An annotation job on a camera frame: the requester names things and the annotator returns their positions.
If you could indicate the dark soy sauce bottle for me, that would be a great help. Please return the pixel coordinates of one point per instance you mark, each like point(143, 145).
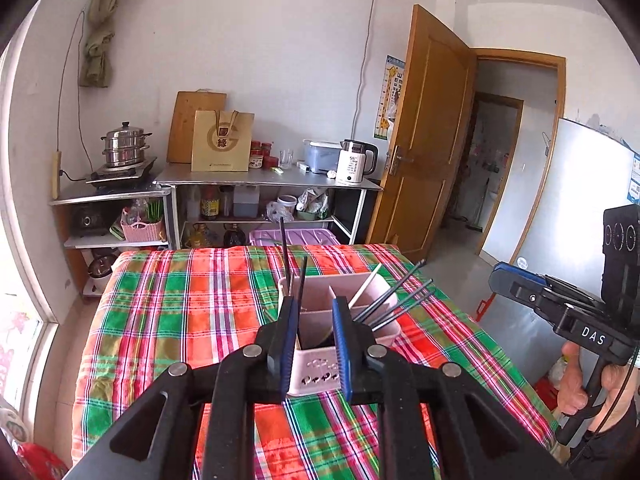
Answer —
point(209, 205)

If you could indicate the silver rice cooker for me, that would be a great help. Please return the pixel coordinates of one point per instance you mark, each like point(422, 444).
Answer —
point(102, 266)

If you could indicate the wooden door frame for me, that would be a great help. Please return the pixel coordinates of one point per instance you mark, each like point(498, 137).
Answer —
point(520, 56)

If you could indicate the person's dark clothing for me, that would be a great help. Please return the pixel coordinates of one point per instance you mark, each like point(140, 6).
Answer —
point(610, 455)

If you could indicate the yellow cooking oil bottle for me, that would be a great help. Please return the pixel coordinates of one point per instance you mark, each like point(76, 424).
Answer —
point(199, 237)

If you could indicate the small red jar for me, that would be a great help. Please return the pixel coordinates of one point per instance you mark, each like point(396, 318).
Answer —
point(255, 146)
point(271, 162)
point(267, 149)

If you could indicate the wall chart poster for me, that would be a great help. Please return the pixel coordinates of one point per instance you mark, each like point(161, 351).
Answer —
point(387, 95)

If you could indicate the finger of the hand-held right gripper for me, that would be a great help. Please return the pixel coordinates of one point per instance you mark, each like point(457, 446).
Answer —
point(532, 297)
point(510, 275)

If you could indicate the pink woven storage basket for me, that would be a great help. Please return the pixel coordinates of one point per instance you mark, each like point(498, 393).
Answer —
point(142, 232)

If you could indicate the large translucent plastic container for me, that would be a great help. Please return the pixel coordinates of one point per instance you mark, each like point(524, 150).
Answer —
point(246, 202)

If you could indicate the red plastic bag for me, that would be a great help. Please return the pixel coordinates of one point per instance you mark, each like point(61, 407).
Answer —
point(42, 462)

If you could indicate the white jar with red lid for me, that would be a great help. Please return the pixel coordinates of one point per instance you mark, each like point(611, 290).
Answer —
point(255, 161)

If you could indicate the clear drinking glass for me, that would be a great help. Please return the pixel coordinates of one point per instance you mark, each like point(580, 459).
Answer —
point(286, 158)

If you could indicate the black induction cooker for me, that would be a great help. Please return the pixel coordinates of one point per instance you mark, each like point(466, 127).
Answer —
point(120, 175)

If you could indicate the tan paper gift bag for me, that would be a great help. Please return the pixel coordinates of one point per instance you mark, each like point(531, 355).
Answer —
point(220, 150)

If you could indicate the beige power strip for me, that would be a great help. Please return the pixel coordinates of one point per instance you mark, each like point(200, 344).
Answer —
point(56, 175)

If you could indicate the red green plaid tablecloth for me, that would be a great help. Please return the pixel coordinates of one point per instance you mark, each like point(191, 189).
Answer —
point(175, 310)

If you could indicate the red plastic stool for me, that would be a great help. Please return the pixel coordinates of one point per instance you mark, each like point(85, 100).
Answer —
point(546, 391)

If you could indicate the light wooden chopstick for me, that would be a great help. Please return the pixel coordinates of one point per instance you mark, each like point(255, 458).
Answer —
point(367, 282)

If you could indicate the crumpled plastic bags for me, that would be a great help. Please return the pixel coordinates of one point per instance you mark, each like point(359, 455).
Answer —
point(312, 202)

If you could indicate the plastic container with blue lid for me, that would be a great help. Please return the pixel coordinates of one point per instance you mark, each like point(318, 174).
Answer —
point(322, 156)

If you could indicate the wooden door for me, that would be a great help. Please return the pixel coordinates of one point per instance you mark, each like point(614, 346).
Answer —
point(430, 135)

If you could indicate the black cooking appliance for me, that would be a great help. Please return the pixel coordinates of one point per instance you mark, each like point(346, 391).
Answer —
point(86, 220)

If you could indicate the white lidded jar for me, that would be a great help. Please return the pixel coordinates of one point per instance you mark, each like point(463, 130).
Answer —
point(286, 206)

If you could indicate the dark round bottle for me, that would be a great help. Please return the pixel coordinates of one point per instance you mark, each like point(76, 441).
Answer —
point(233, 237)

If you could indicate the pink plastic chopstick basket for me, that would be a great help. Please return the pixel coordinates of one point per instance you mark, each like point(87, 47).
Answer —
point(315, 355)

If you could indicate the wooden cutting board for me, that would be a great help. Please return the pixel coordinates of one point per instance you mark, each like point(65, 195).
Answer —
point(182, 125)

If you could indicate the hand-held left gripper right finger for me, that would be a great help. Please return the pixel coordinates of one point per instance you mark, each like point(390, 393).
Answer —
point(345, 345)

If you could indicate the stainless steel steamer pot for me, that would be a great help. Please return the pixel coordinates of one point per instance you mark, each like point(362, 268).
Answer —
point(125, 147)

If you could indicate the purple plastic storage box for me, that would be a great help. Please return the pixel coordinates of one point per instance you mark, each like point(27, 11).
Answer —
point(295, 236)

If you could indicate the person's right hand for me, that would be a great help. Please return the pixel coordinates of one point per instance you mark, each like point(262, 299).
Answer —
point(570, 390)

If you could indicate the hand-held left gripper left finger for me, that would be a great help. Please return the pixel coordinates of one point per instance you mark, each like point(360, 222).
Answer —
point(282, 340)

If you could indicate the silver refrigerator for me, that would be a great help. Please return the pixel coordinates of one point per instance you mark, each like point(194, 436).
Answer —
point(550, 200)

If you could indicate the white electric kettle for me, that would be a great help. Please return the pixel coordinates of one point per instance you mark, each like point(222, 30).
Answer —
point(352, 165)

